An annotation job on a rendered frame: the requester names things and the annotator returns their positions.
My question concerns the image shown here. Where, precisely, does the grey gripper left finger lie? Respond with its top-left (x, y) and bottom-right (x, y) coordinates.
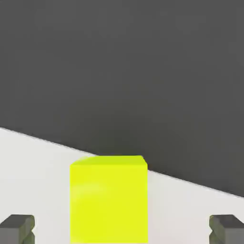
top-left (0, 214), bottom-right (36, 244)

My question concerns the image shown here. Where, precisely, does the small yellow cube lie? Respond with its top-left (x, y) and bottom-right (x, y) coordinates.
top-left (70, 155), bottom-right (149, 244)

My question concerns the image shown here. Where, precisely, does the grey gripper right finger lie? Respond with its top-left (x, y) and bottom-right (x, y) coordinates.
top-left (209, 214), bottom-right (244, 244)

